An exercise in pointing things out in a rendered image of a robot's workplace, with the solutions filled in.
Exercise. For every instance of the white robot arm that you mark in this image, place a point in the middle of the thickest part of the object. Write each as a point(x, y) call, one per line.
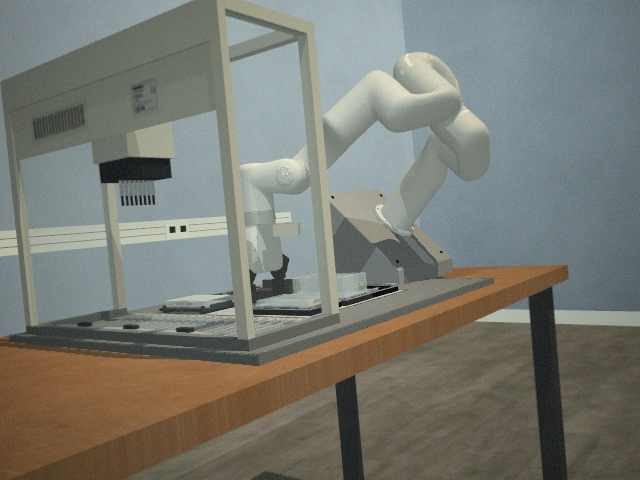
point(416, 97)

